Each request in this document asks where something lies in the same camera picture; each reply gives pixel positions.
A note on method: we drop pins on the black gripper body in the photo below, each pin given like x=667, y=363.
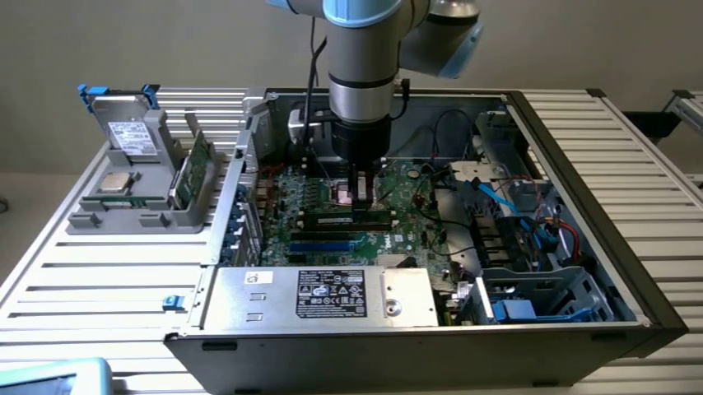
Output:
x=360, y=140

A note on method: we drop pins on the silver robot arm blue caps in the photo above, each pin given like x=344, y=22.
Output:
x=358, y=53

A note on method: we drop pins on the RAM stick with white label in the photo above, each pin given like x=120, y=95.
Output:
x=329, y=219

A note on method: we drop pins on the black RAM slot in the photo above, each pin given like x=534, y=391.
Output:
x=340, y=227

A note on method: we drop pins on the green RAM stick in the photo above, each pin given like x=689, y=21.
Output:
x=122, y=202

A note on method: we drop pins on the CPU socket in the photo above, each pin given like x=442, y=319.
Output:
x=342, y=197

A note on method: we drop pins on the green motherboard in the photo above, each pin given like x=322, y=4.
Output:
x=405, y=230

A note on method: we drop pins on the black expansion slot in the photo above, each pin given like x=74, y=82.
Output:
x=324, y=235

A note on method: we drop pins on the blue expansion slot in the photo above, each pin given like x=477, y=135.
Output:
x=321, y=247

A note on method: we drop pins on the silver chipset heatsink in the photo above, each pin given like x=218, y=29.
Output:
x=394, y=261

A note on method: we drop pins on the grey drive cage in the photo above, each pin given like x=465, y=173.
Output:
x=496, y=131

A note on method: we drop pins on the green graphics card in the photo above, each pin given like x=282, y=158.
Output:
x=192, y=181

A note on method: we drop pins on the silver power supply unit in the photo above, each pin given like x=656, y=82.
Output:
x=274, y=300

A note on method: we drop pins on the grey parts rack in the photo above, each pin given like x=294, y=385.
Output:
x=181, y=222

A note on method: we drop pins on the grey disk bay cage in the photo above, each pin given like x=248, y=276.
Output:
x=548, y=284

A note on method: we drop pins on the silver hard disk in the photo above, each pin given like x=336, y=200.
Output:
x=128, y=136

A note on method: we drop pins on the open black PC case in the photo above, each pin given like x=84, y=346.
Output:
x=384, y=358

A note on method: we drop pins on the silver CPU chip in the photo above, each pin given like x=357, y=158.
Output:
x=117, y=183

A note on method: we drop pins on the small blue clip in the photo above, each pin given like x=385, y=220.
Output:
x=172, y=303

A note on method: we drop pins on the metal slat side table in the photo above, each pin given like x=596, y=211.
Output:
x=688, y=103

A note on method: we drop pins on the teal device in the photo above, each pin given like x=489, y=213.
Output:
x=49, y=376

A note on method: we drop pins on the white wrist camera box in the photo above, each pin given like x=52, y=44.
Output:
x=298, y=123

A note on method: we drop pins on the blue disk bay bracket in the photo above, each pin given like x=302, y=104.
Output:
x=513, y=310

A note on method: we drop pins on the blue disk carrier bracket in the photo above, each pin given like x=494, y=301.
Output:
x=98, y=89

